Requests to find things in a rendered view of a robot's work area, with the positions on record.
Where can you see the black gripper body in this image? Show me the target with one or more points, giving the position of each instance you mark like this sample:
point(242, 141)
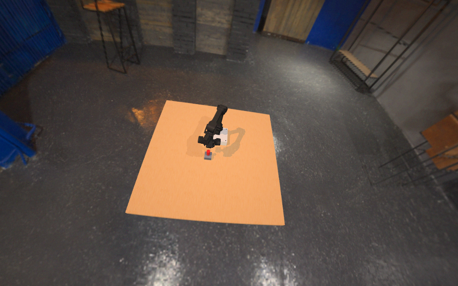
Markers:
point(217, 141)

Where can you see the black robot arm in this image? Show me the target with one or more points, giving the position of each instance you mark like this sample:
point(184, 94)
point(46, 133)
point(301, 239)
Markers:
point(214, 126)

